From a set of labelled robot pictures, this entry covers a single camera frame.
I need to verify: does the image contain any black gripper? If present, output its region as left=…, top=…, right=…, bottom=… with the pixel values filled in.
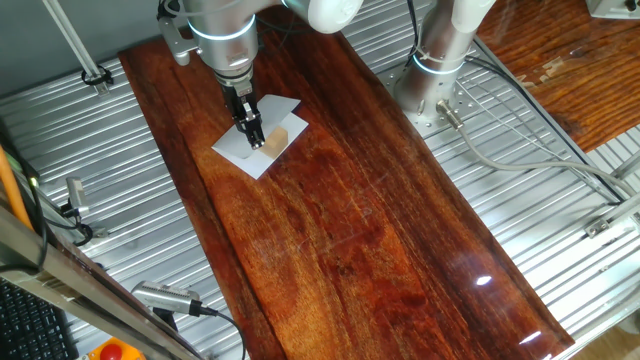
left=222, top=82, right=266, bottom=151

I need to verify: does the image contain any white paper sheet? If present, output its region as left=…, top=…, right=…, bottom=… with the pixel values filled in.
left=211, top=93, right=310, bottom=181

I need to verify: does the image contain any small light wooden block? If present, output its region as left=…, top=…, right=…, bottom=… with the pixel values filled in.
left=260, top=125, right=290, bottom=160

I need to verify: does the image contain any glossy red-brown wooden board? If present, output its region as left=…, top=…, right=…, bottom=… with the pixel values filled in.
left=118, top=9, right=576, bottom=360

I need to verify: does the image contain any black pole clamp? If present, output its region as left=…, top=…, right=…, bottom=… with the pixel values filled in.
left=81, top=64, right=115, bottom=87

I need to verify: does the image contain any orange tube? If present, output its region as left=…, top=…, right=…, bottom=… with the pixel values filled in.
left=0, top=144, right=34, bottom=231

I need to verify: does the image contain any orange emergency stop box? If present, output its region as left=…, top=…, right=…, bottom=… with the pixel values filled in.
left=87, top=337, right=147, bottom=360

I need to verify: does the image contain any black keyboard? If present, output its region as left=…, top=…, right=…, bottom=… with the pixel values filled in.
left=0, top=279, right=80, bottom=360

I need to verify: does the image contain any scratched red-brown wooden board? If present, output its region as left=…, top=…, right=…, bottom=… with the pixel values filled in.
left=474, top=0, right=640, bottom=154

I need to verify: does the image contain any aluminium profile bar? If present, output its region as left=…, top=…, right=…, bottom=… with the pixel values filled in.
left=583, top=192, right=640, bottom=239
left=610, top=149, right=640, bottom=181

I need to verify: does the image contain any grey equipment box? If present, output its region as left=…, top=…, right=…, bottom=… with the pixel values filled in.
left=585, top=0, right=640, bottom=20

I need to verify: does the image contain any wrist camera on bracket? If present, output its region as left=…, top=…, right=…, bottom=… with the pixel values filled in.
left=157, top=0, right=204, bottom=67

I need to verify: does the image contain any small silver camera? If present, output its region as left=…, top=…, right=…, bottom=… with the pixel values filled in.
left=64, top=177, right=91, bottom=217

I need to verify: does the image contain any long silver ribbed camera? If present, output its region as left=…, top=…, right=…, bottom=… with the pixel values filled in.
left=130, top=280, right=204, bottom=317

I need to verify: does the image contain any black cable of ribbed camera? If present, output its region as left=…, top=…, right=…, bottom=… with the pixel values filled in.
left=199, top=304, right=249, bottom=360

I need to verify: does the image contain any thick black gripper cable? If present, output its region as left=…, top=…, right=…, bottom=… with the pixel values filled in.
left=405, top=0, right=422, bottom=57

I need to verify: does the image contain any aluminium camera pole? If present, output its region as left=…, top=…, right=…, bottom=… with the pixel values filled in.
left=42, top=0, right=111, bottom=96

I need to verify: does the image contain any black camera stand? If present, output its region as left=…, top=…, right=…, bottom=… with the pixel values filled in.
left=152, top=307, right=180, bottom=334

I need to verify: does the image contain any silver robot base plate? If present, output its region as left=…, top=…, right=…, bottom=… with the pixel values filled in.
left=379, top=64, right=482, bottom=137

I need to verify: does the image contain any aluminium frame beam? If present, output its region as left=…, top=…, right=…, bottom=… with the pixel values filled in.
left=0, top=204, right=201, bottom=360

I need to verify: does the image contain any thick grey base cable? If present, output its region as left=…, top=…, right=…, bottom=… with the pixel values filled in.
left=435, top=99, right=640, bottom=199

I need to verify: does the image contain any black base cable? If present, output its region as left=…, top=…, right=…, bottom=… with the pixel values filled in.
left=464, top=55, right=624, bottom=204

